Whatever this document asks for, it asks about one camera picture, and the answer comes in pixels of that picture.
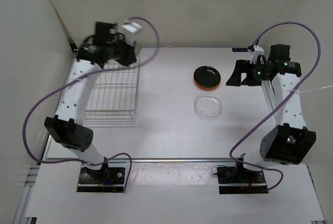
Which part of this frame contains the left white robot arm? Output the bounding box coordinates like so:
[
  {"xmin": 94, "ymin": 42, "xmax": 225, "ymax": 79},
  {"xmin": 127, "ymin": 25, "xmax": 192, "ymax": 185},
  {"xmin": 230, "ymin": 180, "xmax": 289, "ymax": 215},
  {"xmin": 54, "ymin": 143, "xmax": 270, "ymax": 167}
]
[{"xmin": 44, "ymin": 21, "xmax": 142, "ymax": 182}]

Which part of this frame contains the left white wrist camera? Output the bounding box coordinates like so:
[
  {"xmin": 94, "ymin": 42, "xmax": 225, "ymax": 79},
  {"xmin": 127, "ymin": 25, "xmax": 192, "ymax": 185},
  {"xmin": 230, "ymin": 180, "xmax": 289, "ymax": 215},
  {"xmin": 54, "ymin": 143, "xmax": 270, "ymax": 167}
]
[{"xmin": 122, "ymin": 21, "xmax": 143, "ymax": 35}]

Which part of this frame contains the orange plastic plate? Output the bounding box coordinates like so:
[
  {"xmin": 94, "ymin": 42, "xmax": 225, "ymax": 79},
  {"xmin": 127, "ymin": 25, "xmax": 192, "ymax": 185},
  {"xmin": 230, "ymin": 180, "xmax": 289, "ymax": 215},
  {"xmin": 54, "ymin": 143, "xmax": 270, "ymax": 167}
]
[{"xmin": 194, "ymin": 81, "xmax": 220, "ymax": 91}]

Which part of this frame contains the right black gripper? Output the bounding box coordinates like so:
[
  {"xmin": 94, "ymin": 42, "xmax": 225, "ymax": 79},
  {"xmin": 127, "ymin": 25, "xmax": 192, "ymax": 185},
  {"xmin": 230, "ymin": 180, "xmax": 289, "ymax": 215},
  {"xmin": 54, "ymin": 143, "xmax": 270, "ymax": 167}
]
[{"xmin": 225, "ymin": 60, "xmax": 270, "ymax": 87}]

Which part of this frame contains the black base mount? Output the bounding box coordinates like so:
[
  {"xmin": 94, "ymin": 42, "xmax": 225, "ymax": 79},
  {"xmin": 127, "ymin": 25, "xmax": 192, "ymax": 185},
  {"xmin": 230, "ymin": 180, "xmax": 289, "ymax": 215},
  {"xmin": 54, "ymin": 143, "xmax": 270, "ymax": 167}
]
[
  {"xmin": 76, "ymin": 163, "xmax": 126, "ymax": 193},
  {"xmin": 216, "ymin": 165, "xmax": 268, "ymax": 195}
]

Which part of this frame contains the clear glass plate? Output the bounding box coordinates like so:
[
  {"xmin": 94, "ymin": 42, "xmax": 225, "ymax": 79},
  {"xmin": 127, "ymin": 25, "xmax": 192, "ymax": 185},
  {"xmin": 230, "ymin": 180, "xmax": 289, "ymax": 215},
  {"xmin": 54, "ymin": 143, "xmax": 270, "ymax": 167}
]
[{"xmin": 194, "ymin": 94, "xmax": 223, "ymax": 121}]

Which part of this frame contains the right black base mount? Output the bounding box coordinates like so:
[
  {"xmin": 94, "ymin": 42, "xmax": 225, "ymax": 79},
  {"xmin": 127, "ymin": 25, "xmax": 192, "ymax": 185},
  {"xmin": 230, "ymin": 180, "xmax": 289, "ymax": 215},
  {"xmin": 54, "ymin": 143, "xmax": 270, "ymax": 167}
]
[{"xmin": 216, "ymin": 165, "xmax": 268, "ymax": 195}]

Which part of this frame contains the aluminium rail frame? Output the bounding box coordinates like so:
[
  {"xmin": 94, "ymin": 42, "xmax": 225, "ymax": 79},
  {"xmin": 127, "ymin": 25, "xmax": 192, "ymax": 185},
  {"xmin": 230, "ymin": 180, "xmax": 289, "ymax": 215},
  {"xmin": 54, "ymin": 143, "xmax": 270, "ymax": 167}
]
[{"xmin": 26, "ymin": 48, "xmax": 324, "ymax": 223}]

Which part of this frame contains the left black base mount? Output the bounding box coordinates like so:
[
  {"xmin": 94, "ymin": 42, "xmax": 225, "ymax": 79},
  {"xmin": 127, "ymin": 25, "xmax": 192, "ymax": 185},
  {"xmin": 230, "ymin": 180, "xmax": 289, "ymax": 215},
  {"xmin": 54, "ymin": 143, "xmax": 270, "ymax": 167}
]
[{"xmin": 76, "ymin": 163, "xmax": 126, "ymax": 193}]

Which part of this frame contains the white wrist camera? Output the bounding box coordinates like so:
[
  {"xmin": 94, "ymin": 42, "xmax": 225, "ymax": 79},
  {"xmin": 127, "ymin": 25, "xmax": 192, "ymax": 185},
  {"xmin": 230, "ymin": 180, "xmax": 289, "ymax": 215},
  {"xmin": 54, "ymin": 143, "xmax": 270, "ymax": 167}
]
[
  {"xmin": 248, "ymin": 45, "xmax": 265, "ymax": 64},
  {"xmin": 122, "ymin": 21, "xmax": 143, "ymax": 35}
]

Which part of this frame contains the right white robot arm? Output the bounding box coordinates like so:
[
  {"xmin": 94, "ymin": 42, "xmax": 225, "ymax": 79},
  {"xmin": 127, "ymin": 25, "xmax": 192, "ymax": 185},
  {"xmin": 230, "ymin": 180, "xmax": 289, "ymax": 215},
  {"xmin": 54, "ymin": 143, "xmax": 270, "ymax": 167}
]
[{"xmin": 226, "ymin": 44, "xmax": 316, "ymax": 182}]

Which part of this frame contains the black plastic plate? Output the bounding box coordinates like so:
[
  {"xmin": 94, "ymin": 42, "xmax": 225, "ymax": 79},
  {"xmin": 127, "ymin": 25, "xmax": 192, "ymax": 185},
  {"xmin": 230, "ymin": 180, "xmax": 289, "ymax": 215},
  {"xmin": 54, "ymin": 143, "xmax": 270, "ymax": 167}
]
[{"xmin": 193, "ymin": 66, "xmax": 221, "ymax": 87}]

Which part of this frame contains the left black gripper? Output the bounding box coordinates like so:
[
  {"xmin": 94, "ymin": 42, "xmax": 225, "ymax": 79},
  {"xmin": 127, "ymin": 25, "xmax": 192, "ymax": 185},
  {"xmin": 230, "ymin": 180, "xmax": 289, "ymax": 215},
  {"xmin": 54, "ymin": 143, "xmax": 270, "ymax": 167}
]
[{"xmin": 107, "ymin": 35, "xmax": 137, "ymax": 67}]

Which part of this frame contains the white zip tie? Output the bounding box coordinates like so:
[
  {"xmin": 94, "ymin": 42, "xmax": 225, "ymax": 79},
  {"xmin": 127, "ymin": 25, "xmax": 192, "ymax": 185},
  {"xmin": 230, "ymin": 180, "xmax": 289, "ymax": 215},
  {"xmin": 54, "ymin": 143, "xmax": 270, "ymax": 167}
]
[{"xmin": 292, "ymin": 85, "xmax": 333, "ymax": 94}]

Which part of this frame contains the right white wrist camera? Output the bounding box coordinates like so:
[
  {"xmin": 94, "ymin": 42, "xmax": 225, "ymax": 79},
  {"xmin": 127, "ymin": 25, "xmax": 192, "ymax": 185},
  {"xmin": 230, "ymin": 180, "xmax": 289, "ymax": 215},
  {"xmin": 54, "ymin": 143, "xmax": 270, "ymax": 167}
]
[{"xmin": 248, "ymin": 45, "xmax": 265, "ymax": 64}]

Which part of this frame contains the metal wire dish rack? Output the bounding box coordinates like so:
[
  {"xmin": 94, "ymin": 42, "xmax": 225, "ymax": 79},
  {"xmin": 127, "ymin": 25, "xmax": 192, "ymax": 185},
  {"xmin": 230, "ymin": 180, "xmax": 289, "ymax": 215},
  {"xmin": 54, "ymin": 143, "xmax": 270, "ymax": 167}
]
[{"xmin": 84, "ymin": 66, "xmax": 139, "ymax": 123}]

